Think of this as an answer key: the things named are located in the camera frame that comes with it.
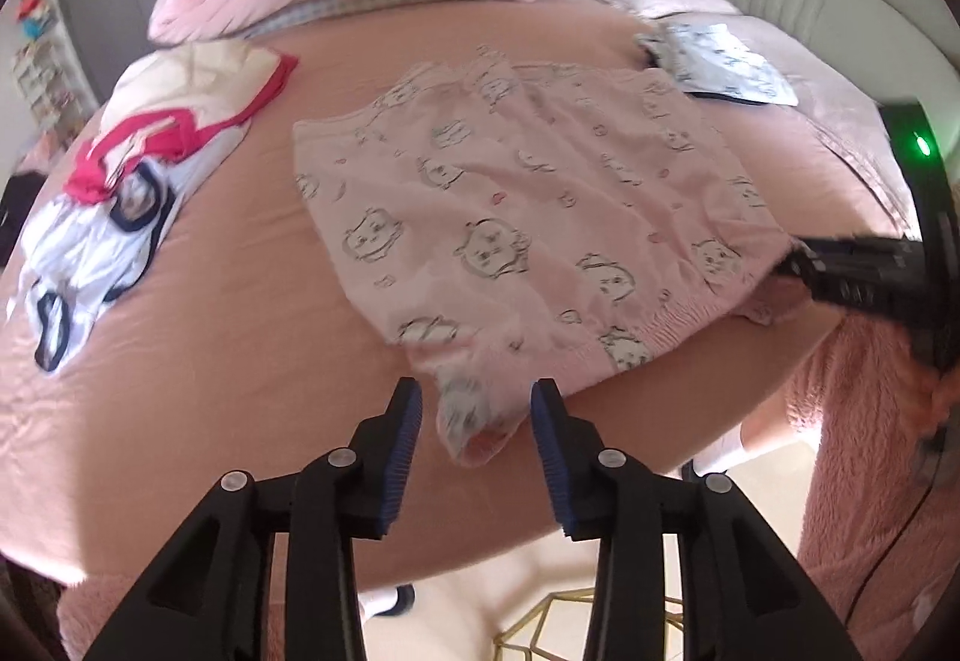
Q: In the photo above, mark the cream garment with red trim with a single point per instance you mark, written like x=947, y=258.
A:
x=202, y=83

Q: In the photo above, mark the person's right leg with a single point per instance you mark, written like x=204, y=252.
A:
x=769, y=432

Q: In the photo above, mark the pink bear print pants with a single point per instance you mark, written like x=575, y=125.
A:
x=540, y=203

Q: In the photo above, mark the person's left foot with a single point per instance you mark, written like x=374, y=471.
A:
x=386, y=601

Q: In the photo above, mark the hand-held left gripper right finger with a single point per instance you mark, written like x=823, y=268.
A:
x=550, y=458

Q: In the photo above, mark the folded white blue printed garment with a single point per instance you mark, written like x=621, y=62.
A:
x=720, y=60

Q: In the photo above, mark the white garment with navy trim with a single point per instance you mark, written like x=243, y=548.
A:
x=90, y=233

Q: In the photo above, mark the white shelf with toys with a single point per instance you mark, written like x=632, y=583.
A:
x=41, y=68

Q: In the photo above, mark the black flat object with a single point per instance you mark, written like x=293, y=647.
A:
x=19, y=211

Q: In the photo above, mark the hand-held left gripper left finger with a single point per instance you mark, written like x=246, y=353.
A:
x=401, y=455

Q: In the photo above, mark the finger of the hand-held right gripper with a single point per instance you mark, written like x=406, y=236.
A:
x=862, y=252
x=862, y=292

